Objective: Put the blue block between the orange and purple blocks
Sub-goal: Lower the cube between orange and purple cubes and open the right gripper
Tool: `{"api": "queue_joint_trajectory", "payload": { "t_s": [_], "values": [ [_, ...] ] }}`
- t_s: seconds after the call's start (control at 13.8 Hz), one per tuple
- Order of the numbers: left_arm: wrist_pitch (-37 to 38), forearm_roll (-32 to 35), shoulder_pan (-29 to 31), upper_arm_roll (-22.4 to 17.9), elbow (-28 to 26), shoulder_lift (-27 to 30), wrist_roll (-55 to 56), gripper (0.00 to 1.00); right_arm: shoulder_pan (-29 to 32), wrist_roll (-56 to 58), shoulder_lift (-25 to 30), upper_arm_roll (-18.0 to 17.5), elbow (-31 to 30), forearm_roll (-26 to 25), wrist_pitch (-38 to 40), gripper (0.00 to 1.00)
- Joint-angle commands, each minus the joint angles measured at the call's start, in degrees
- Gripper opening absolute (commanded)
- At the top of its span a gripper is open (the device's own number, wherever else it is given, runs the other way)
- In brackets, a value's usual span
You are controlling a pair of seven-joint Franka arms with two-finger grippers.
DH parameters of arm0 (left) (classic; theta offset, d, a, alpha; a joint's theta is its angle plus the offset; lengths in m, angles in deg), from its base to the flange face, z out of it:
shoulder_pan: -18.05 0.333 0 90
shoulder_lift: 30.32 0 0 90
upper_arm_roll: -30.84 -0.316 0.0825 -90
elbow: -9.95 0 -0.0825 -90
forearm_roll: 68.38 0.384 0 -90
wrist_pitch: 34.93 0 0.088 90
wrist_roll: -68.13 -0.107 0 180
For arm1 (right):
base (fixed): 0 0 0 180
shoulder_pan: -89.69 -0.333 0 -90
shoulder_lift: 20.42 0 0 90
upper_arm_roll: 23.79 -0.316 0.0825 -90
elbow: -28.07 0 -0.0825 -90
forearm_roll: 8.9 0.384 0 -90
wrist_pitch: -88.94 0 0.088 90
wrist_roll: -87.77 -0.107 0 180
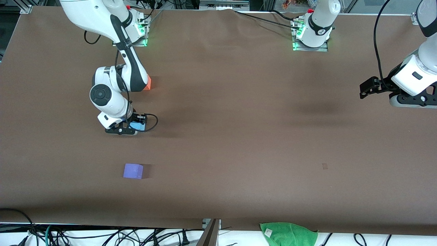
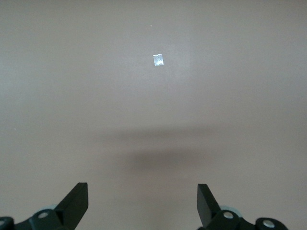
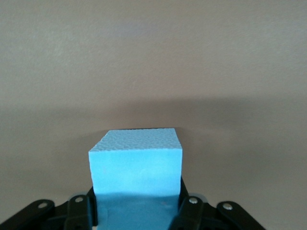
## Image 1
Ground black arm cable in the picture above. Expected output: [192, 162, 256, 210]
[373, 0, 394, 90]
[83, 30, 159, 133]

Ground brown table cover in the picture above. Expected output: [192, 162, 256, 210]
[0, 6, 437, 236]

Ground short black table cable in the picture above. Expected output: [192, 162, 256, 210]
[269, 10, 298, 20]

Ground long black table cable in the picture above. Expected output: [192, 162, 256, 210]
[234, 10, 301, 30]

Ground grey metal post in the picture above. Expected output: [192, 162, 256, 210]
[196, 219, 221, 246]

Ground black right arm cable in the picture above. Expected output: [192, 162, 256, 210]
[83, 30, 159, 133]

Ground purple block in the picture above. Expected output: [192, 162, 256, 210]
[123, 163, 144, 180]

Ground grey box with ports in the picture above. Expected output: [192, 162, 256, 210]
[199, 0, 250, 11]

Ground black looped floor cable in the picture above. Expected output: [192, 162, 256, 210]
[0, 208, 39, 246]

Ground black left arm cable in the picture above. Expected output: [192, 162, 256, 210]
[373, 0, 394, 90]

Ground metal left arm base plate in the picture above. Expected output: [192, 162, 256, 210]
[292, 19, 329, 52]

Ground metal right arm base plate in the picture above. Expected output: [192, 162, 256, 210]
[112, 15, 149, 47]

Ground green cloth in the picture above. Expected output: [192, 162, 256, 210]
[259, 222, 319, 246]

